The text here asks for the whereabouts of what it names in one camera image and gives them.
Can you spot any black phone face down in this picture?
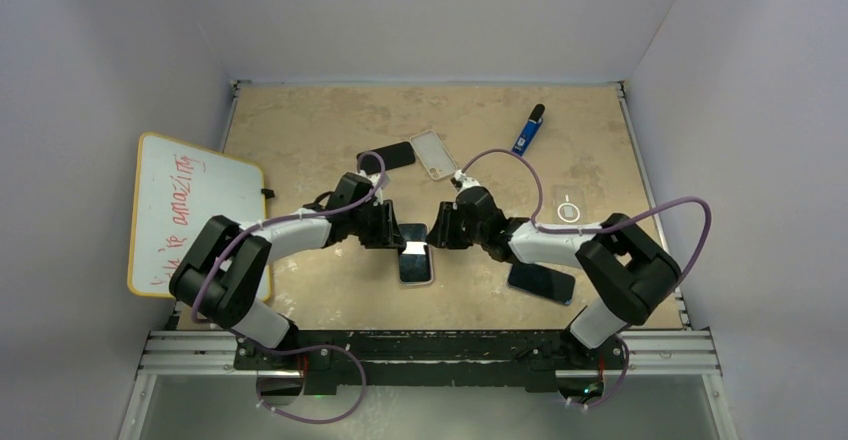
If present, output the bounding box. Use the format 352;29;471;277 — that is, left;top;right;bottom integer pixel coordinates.
357;141;416;175

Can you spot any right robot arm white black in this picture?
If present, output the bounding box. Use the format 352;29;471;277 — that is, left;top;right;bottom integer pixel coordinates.
427;186;683;367

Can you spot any dark blue phone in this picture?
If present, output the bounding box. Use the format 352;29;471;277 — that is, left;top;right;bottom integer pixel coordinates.
507;264;576;305

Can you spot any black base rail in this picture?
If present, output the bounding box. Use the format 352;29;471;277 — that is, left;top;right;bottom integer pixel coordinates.
234;329;626;398

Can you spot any whiteboard with yellow frame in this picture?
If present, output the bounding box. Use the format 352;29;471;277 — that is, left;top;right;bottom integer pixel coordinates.
127;132;267;298

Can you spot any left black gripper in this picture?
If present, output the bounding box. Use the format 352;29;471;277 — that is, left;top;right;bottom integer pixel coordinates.
348;200;404;249

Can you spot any blue marker black cap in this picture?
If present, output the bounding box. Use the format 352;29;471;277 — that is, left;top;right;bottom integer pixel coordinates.
511;104;546;157

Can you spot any black phone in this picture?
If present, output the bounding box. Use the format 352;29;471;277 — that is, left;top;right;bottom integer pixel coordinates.
398;223;434;286

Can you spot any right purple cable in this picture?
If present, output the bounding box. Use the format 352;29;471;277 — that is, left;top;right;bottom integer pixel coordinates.
451;148;714;411

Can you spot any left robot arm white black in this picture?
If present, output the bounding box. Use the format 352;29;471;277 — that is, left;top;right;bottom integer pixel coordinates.
169;173;406;369

